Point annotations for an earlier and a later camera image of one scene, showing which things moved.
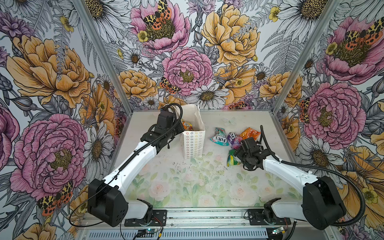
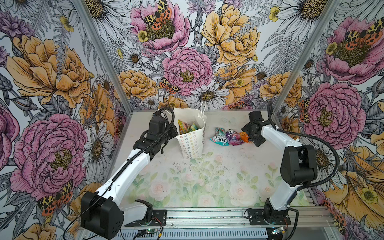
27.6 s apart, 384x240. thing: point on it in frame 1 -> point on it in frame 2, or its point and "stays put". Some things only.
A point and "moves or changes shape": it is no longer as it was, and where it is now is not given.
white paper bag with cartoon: [193, 130] moves or changes shape
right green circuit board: [277, 230] stays put
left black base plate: [158, 218] stays put
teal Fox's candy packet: [220, 137] stays put
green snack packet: [231, 160] -> [194, 126]
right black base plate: [256, 217] stays put
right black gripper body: [244, 157] -> [255, 137]
